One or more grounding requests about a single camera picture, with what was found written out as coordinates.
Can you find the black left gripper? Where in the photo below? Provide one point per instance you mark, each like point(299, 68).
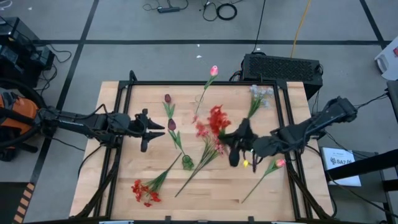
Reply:
point(141, 129)

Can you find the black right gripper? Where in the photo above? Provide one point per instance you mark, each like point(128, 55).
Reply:
point(245, 138)

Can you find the dark red tulip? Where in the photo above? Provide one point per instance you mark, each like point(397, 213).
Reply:
point(171, 124)
point(168, 98)

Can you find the red ruffled flower bunch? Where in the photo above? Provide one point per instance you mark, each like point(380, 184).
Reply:
point(217, 119)

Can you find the pink flower bunch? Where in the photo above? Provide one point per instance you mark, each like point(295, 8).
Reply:
point(206, 152)

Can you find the white flower bunch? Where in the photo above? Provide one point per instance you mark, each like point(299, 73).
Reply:
point(259, 93)

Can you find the red flower bunch yellow stamens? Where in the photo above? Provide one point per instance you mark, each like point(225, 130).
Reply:
point(146, 193)

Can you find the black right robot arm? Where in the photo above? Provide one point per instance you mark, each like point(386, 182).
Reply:
point(295, 135)

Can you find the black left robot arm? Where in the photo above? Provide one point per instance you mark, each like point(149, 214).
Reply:
point(93, 123)

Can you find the green glass vase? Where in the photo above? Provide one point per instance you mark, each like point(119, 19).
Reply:
point(187, 163)

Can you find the clear glass vase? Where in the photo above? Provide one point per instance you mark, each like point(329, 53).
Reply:
point(197, 104)

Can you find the pink yellow tulip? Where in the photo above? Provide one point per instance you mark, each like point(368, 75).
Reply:
point(280, 163)

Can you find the black perforated computer case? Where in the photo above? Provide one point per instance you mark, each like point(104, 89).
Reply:
point(280, 70)

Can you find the white printed booklet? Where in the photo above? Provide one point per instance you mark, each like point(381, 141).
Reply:
point(342, 168)

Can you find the black power strip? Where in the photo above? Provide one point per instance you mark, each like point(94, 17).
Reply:
point(168, 9)

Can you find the orange vacuum cleaner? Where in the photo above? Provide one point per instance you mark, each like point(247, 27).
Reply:
point(21, 112)

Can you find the black metal beam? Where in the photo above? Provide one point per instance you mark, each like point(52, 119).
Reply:
point(367, 165)

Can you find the grey side table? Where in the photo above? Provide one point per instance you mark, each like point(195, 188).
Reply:
point(373, 199)

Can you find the black equipment stack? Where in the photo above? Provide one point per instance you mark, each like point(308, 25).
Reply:
point(18, 40)

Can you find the white plastic object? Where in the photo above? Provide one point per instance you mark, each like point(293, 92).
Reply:
point(388, 65)

